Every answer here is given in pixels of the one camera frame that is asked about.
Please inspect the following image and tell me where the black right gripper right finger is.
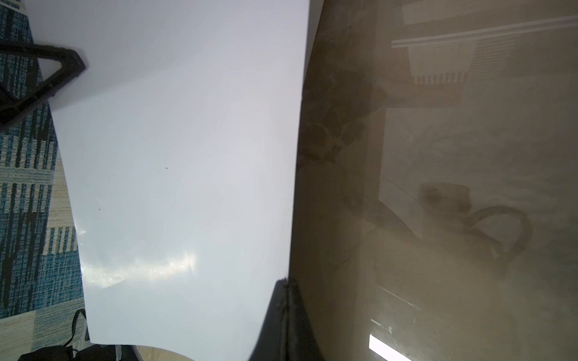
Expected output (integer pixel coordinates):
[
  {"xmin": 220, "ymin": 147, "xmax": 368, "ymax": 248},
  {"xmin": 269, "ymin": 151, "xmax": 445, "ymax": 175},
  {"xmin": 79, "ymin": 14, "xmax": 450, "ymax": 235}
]
[{"xmin": 287, "ymin": 279, "xmax": 325, "ymax": 361}]

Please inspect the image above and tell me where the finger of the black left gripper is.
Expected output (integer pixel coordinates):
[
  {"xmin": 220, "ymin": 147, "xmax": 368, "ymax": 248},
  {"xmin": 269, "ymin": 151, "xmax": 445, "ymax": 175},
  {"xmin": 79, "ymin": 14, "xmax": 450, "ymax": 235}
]
[{"xmin": 1, "ymin": 42, "xmax": 86, "ymax": 129}]

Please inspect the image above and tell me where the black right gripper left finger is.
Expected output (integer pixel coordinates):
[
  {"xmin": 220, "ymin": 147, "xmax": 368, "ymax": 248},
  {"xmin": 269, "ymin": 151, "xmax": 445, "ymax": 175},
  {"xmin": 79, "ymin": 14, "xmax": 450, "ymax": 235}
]
[{"xmin": 249, "ymin": 278, "xmax": 288, "ymax": 361}]

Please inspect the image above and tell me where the waterfall bridge photo print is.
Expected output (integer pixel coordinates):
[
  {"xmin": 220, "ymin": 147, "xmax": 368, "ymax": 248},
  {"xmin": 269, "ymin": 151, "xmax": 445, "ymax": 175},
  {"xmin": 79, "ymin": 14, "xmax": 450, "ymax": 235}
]
[{"xmin": 26, "ymin": 1, "xmax": 310, "ymax": 360}]

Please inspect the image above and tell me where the light wooden picture frame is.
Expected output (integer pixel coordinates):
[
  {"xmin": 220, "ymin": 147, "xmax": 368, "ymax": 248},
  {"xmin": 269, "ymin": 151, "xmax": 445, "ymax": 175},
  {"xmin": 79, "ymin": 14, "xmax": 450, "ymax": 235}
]
[{"xmin": 291, "ymin": 1, "xmax": 577, "ymax": 360}]

